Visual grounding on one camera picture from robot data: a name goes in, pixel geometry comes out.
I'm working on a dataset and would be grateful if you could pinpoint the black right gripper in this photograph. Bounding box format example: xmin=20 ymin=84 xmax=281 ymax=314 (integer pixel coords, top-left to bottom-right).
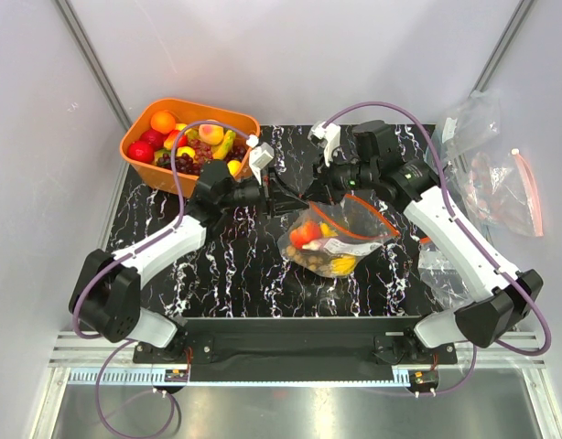
xmin=301 ymin=148 xmax=377 ymax=207

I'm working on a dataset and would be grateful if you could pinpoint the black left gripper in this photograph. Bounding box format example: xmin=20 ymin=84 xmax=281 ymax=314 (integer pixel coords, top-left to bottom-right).
xmin=219 ymin=165 xmax=309 ymax=220

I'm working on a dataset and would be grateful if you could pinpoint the clear zip bag orange zipper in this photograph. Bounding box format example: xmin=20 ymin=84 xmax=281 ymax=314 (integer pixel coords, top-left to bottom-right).
xmin=277 ymin=195 xmax=399 ymax=278

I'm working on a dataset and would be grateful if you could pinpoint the yellow lemon large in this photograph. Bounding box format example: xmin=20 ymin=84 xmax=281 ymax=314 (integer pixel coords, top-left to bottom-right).
xmin=330 ymin=254 xmax=358 ymax=277

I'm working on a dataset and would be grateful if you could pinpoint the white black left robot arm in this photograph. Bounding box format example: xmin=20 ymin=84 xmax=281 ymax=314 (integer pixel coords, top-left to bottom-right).
xmin=69 ymin=161 xmax=308 ymax=362

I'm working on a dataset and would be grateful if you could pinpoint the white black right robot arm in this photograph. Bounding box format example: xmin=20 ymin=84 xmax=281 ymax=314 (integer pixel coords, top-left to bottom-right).
xmin=307 ymin=121 xmax=543 ymax=363

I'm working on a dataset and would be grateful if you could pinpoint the clear blue zip bag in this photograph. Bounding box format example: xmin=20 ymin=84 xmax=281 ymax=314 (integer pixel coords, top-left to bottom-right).
xmin=425 ymin=90 xmax=502 ymax=171

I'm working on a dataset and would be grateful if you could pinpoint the filled zip bag red zipper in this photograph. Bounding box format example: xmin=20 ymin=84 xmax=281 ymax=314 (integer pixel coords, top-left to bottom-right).
xmin=447 ymin=148 xmax=544 ymax=238

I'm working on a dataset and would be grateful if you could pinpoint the yellow lemon small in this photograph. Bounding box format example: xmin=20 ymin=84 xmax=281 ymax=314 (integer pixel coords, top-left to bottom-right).
xmin=227 ymin=160 xmax=242 ymax=177

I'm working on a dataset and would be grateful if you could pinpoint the green yellow banana bunch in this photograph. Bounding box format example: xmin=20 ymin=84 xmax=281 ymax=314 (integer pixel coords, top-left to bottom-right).
xmin=211 ymin=130 xmax=236 ymax=160

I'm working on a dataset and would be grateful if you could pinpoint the orange plastic fruit basket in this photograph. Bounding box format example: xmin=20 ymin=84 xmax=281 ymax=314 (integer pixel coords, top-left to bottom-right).
xmin=119 ymin=98 xmax=260 ymax=197

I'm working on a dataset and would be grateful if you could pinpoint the dark purple grape bunch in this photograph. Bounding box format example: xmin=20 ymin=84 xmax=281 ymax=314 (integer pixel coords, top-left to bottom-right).
xmin=175 ymin=141 xmax=248 ymax=176

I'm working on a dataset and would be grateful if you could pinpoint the pink peach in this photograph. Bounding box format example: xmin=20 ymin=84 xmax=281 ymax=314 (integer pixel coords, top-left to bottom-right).
xmin=198 ymin=123 xmax=225 ymax=146

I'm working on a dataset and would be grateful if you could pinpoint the dark red apple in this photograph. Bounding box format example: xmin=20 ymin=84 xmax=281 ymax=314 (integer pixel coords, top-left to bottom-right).
xmin=139 ymin=129 xmax=166 ymax=150

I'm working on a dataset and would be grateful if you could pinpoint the orange fruit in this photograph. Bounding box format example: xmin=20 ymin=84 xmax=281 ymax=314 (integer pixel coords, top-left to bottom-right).
xmin=150 ymin=111 xmax=177 ymax=134

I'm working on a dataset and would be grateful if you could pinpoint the bright red apple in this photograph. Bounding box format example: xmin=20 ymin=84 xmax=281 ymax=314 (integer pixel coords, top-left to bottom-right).
xmin=126 ymin=141 xmax=155 ymax=164

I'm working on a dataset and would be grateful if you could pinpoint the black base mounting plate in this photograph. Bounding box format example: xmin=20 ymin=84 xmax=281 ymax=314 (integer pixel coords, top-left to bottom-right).
xmin=134 ymin=316 xmax=456 ymax=365

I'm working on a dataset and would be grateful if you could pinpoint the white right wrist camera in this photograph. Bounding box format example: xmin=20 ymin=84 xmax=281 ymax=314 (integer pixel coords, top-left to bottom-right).
xmin=308 ymin=121 xmax=341 ymax=167

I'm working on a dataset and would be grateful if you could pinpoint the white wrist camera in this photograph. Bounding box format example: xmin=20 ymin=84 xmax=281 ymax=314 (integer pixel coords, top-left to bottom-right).
xmin=308 ymin=121 xmax=341 ymax=167
xmin=246 ymin=134 xmax=275 ymax=185

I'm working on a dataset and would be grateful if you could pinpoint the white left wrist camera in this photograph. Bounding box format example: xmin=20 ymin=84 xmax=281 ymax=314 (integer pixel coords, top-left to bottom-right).
xmin=246 ymin=134 xmax=275 ymax=185

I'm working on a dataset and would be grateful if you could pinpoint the aluminium rail frame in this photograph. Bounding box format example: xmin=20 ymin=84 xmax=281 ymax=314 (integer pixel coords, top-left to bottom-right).
xmin=30 ymin=332 xmax=562 ymax=438

